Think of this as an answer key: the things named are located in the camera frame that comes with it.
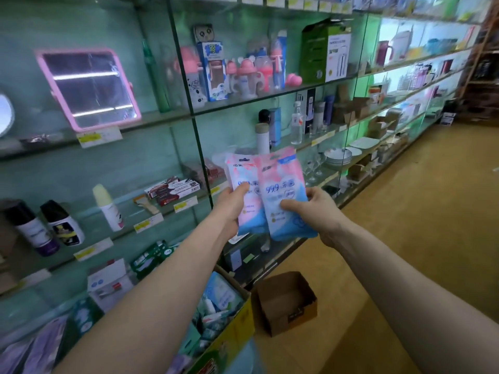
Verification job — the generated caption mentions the person's left hand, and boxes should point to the person's left hand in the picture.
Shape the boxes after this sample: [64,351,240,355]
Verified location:
[209,181,252,242]

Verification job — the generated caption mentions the green bulb boxes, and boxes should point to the green bulb boxes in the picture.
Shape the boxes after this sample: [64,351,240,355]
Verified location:
[128,239,177,279]

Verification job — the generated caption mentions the clear wrapped purple items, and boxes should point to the clear wrapped purple items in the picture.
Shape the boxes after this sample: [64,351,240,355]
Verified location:
[0,314,73,374]

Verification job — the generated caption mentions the person's right forearm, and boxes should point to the person's right forearm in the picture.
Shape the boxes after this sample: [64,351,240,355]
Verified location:
[331,222,499,374]

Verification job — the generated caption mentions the white printed box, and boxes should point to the white printed box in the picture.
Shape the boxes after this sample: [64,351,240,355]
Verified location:
[86,258,137,310]

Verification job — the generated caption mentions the white thermos flask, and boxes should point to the white thermos flask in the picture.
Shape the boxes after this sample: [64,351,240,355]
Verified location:
[255,122,271,157]

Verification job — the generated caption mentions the wooden handled brush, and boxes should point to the wooden handled brush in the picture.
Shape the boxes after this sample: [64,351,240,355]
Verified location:
[133,194,161,215]

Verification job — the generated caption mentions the blue plastic stool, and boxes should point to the blue plastic stool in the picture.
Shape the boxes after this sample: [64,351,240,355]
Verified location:
[225,339,265,374]

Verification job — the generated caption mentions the red white packaged box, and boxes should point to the red white packaged box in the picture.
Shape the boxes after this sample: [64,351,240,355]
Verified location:
[147,177,202,207]

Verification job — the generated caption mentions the pink framed panel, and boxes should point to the pink framed panel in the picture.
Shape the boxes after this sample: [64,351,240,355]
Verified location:
[34,48,143,134]

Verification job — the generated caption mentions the brown cardboard box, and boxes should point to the brown cardboard box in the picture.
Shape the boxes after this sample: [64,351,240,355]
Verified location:
[253,270,319,337]
[166,267,257,374]

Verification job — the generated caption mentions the person's left forearm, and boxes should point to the person's left forearm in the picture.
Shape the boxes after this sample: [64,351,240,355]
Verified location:
[55,222,235,374]

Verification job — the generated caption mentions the black cap white bottle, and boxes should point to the black cap white bottle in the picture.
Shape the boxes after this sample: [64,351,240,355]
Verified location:
[41,200,86,248]
[4,201,62,257]

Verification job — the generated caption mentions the clear tall bottle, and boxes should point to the clear tall bottle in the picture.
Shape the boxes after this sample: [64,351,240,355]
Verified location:
[290,101,306,146]

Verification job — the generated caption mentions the stack of white bowls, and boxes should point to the stack of white bowls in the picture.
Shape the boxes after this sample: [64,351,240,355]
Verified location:
[323,147,354,167]

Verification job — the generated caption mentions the person's right hand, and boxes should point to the person's right hand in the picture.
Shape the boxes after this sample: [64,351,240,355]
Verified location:
[279,186,352,248]

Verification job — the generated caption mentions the green white carton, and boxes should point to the green white carton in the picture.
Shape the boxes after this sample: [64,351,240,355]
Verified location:
[300,18,353,85]

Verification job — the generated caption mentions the cream brush white handle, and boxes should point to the cream brush white handle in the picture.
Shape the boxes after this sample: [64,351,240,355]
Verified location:
[92,183,126,233]

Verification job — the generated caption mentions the yellow white price card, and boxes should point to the yellow white price card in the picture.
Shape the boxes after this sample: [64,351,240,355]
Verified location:
[76,126,124,149]

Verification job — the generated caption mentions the row of toiletry bottles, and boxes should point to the row of toiletry bottles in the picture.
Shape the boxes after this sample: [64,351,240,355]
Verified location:
[179,29,305,106]

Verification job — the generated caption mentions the pink-blue wipes packet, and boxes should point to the pink-blue wipes packet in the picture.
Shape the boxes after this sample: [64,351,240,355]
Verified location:
[225,154,271,235]
[257,147,319,243]

